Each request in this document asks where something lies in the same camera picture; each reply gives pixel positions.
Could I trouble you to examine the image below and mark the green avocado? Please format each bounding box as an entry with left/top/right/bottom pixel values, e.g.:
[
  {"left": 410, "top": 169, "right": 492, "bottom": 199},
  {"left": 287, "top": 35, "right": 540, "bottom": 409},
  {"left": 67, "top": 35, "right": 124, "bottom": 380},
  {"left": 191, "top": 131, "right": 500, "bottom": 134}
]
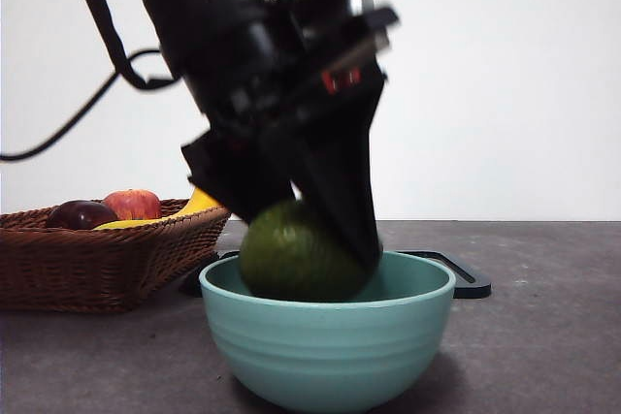
[{"left": 239, "top": 200, "right": 371, "bottom": 304}]

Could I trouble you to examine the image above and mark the teal ribbed bowl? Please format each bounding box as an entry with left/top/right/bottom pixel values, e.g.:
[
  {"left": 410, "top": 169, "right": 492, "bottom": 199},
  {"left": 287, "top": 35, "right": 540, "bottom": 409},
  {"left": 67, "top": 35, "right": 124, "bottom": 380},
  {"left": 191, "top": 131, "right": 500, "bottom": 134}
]
[{"left": 198, "top": 248, "right": 457, "bottom": 414}]

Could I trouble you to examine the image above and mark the yellow banana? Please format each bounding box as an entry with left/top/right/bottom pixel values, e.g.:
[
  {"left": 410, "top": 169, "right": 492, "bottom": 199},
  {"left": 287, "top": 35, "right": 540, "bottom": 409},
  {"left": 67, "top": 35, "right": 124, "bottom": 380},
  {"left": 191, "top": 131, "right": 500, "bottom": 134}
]
[{"left": 91, "top": 185, "right": 229, "bottom": 232}]

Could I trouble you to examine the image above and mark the red yellow streaked apple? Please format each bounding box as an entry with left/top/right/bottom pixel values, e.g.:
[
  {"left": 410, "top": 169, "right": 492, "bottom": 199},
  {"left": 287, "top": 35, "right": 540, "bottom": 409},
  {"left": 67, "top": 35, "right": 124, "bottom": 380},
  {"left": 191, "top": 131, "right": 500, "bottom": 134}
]
[{"left": 102, "top": 187, "right": 163, "bottom": 221}]

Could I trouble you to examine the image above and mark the dark red glossy apple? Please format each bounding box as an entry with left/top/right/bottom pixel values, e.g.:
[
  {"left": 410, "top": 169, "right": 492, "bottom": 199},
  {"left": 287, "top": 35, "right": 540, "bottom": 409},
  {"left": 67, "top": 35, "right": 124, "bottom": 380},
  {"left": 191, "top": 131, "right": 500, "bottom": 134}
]
[{"left": 45, "top": 199, "right": 120, "bottom": 232}]

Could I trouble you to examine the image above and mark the brown wicker basket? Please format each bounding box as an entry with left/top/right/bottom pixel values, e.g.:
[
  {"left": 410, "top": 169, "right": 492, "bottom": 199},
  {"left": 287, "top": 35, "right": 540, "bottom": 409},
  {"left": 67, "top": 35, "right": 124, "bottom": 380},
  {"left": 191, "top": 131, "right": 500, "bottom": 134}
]
[{"left": 0, "top": 197, "right": 232, "bottom": 315}]

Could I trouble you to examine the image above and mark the dark flat rectangular tray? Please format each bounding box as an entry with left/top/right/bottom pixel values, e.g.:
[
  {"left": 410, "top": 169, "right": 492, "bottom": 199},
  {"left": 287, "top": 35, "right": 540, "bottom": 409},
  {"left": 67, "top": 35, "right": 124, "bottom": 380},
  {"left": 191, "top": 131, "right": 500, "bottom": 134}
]
[{"left": 179, "top": 248, "right": 493, "bottom": 301}]

